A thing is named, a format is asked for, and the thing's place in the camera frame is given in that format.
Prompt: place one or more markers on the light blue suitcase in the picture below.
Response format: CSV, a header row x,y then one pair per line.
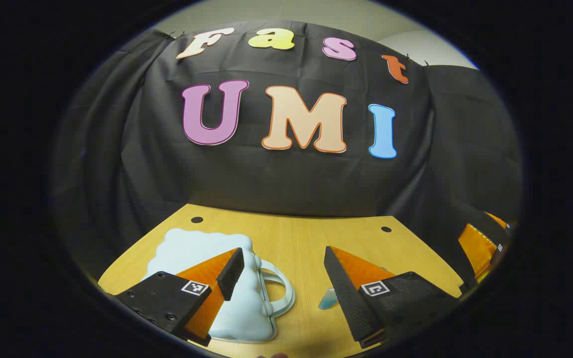
x,y
192,248

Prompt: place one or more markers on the white and blue cream tube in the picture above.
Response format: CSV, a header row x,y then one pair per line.
x,y
327,299

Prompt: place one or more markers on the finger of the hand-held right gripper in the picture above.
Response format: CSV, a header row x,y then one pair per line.
x,y
499,221
478,248

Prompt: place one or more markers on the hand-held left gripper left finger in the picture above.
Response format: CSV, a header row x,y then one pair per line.
x,y
232,273

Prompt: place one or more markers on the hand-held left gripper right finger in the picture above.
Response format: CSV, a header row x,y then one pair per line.
x,y
346,298

